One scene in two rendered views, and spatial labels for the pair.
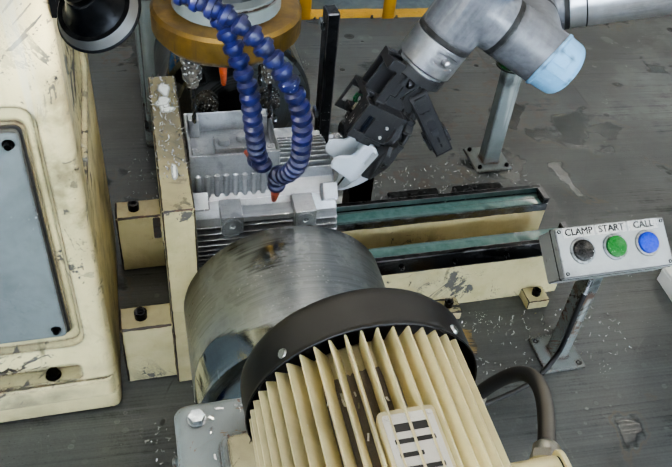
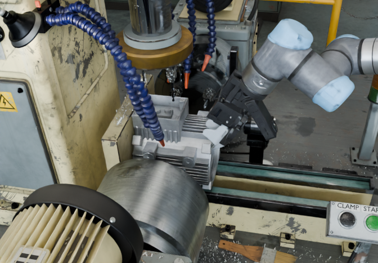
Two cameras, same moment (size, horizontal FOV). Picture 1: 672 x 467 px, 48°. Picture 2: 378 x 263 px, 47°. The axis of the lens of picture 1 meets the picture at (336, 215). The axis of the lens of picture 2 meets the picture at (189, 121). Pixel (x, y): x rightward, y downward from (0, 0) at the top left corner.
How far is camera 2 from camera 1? 0.39 m
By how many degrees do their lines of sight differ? 25
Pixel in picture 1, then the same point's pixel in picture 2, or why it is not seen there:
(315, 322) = (38, 194)
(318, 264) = (151, 182)
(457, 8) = (266, 51)
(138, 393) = not seen: hidden behind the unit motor
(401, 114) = (240, 110)
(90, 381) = not seen: hidden behind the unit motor
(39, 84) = (31, 63)
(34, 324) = (41, 182)
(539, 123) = not seen: outside the picture
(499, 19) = (290, 61)
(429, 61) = (251, 81)
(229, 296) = (104, 187)
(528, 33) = (309, 71)
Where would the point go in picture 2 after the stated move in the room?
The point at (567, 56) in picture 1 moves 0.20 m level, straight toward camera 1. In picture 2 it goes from (335, 89) to (266, 137)
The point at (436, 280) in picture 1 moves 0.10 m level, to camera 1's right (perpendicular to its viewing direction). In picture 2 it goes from (280, 219) to (318, 234)
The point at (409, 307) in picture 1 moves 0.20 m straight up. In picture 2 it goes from (86, 199) to (49, 59)
